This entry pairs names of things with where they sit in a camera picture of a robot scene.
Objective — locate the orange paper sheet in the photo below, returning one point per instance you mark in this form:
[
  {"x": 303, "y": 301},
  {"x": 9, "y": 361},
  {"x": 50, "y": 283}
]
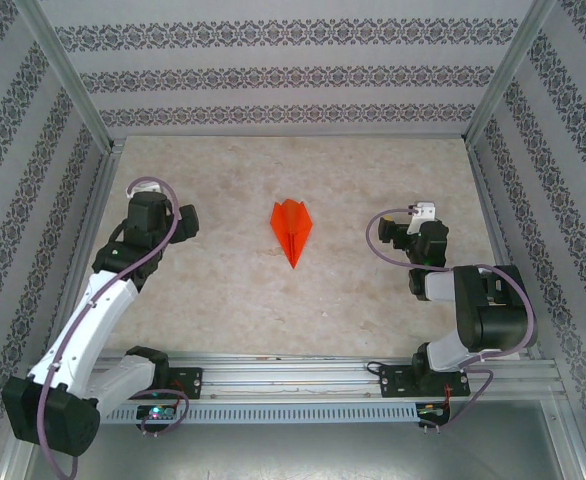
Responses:
[{"x": 293, "y": 225}]

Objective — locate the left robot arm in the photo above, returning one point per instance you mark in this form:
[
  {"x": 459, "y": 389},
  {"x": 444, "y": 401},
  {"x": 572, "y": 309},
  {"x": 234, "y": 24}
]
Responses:
[{"x": 98, "y": 310}]

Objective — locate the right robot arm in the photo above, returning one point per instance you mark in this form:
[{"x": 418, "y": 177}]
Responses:
[{"x": 498, "y": 320}]

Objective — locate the grey metal sheet tray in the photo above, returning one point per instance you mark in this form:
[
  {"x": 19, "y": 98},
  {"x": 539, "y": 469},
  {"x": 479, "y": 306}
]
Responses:
[{"x": 293, "y": 455}]

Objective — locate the circuit board with lights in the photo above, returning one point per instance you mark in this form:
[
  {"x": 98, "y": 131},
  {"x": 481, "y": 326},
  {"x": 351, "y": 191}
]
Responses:
[
  {"x": 433, "y": 411},
  {"x": 155, "y": 413}
]

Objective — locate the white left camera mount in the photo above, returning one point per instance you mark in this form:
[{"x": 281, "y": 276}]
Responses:
[{"x": 148, "y": 188}]

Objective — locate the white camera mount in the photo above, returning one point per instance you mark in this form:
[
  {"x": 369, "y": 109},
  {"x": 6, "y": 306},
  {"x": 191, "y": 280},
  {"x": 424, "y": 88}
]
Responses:
[
  {"x": 148, "y": 188},
  {"x": 423, "y": 212}
]

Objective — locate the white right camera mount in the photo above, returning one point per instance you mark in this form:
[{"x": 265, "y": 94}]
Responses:
[{"x": 423, "y": 212}]

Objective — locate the aluminium side rail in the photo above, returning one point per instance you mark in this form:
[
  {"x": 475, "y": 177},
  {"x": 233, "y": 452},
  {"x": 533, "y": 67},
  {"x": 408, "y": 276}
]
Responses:
[
  {"x": 79, "y": 260},
  {"x": 490, "y": 200}
]

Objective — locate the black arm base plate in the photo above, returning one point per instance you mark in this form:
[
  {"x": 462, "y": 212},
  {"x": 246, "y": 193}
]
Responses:
[
  {"x": 393, "y": 382},
  {"x": 190, "y": 382}
]

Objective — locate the aluminium frame post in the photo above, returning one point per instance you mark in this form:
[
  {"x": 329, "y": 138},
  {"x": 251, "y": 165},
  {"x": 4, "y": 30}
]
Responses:
[
  {"x": 65, "y": 75},
  {"x": 508, "y": 75}
]

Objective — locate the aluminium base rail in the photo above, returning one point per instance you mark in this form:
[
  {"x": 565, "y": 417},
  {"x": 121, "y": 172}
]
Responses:
[{"x": 293, "y": 375}]

